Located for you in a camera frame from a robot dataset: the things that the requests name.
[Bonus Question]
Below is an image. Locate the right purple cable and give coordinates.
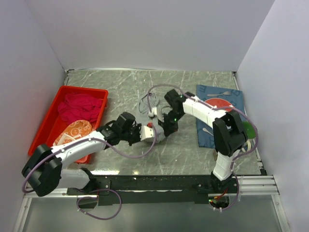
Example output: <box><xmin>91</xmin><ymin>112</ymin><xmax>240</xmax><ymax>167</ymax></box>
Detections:
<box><xmin>147</xmin><ymin>84</ymin><xmax>259</xmax><ymax>212</ymax></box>

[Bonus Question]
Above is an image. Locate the purple cable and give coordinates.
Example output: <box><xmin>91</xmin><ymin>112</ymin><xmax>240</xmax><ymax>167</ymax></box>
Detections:
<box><xmin>147</xmin><ymin>84</ymin><xmax>259</xmax><ymax>212</ymax></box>
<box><xmin>22</xmin><ymin>122</ymin><xmax>160</xmax><ymax>220</ymax></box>

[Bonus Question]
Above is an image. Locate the silver fork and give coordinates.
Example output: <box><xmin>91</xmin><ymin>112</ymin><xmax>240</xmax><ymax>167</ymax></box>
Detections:
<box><xmin>207</xmin><ymin>91</ymin><xmax>232</xmax><ymax>97</ymax></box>

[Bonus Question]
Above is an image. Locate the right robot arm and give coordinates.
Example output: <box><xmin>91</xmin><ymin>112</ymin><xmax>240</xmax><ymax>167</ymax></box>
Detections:
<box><xmin>161</xmin><ymin>89</ymin><xmax>248</xmax><ymax>193</ymax></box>

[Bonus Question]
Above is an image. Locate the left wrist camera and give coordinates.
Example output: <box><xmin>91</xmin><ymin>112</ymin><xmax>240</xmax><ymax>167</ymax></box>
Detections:
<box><xmin>140</xmin><ymin>125</ymin><xmax>155</xmax><ymax>142</ymax></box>

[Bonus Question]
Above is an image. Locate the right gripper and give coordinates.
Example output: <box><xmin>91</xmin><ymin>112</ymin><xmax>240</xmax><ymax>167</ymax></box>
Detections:
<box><xmin>158</xmin><ymin>109</ymin><xmax>184</xmax><ymax>136</ymax></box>

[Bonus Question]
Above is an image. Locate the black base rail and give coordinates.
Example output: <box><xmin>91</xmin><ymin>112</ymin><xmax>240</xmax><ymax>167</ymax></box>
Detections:
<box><xmin>67</xmin><ymin>174</ymin><xmax>239</xmax><ymax>206</ymax></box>

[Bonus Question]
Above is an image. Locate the aluminium frame rail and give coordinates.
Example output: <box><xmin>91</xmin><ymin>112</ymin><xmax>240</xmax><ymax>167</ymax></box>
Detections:
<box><xmin>23</xmin><ymin>175</ymin><xmax>281</xmax><ymax>200</ymax></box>

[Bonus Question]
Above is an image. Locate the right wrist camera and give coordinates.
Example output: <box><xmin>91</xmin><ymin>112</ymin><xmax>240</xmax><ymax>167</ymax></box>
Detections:
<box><xmin>148</xmin><ymin>107</ymin><xmax>157</xmax><ymax>118</ymax></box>

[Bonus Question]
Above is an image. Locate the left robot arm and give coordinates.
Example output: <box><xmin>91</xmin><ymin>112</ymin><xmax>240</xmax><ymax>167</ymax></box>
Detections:
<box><xmin>22</xmin><ymin>112</ymin><xmax>145</xmax><ymax>197</ymax></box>

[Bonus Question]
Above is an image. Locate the green inside floral mug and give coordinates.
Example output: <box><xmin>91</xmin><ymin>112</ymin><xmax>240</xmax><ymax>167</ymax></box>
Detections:
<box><xmin>241</xmin><ymin>121</ymin><xmax>256</xmax><ymax>153</ymax></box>

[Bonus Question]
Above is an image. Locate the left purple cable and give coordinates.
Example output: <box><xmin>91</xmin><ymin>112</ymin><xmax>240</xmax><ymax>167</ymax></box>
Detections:
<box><xmin>22</xmin><ymin>122</ymin><xmax>160</xmax><ymax>220</ymax></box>

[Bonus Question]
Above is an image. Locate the grey t-shirt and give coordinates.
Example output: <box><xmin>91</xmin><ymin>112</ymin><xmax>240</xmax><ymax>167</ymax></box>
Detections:
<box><xmin>135</xmin><ymin>93</ymin><xmax>166</xmax><ymax>143</ymax></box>

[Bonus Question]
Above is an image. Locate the orange white patterned cloth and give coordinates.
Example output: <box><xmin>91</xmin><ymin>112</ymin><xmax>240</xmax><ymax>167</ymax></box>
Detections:
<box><xmin>53</xmin><ymin>120</ymin><xmax>94</xmax><ymax>146</ymax></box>

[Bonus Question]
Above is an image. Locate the small black cup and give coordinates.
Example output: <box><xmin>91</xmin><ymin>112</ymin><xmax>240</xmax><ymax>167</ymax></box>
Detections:
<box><xmin>212</xmin><ymin>149</ymin><xmax>218</xmax><ymax>161</ymax></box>

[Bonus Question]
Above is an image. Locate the red plastic bin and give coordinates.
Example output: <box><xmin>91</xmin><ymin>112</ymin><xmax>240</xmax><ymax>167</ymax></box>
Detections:
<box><xmin>28</xmin><ymin>86</ymin><xmax>109</xmax><ymax>156</ymax></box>

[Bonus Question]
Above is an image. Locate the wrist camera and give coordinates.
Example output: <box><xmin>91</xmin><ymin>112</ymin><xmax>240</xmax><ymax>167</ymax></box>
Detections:
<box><xmin>140</xmin><ymin>125</ymin><xmax>155</xmax><ymax>142</ymax></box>
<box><xmin>148</xmin><ymin>107</ymin><xmax>157</xmax><ymax>118</ymax></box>

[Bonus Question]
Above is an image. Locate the red blue decorated plate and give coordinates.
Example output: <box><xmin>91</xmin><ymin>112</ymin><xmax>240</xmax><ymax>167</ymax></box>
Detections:
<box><xmin>205</xmin><ymin>98</ymin><xmax>234</xmax><ymax>112</ymax></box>

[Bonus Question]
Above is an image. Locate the crimson red garment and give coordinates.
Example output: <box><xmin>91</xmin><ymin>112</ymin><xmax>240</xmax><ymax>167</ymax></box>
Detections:
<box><xmin>57</xmin><ymin>93</ymin><xmax>103</xmax><ymax>124</ymax></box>

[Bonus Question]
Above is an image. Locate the blue placemat cloth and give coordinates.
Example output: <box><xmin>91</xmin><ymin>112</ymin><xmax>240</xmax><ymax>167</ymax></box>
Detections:
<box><xmin>196</xmin><ymin>85</ymin><xmax>244</xmax><ymax>148</ymax></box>

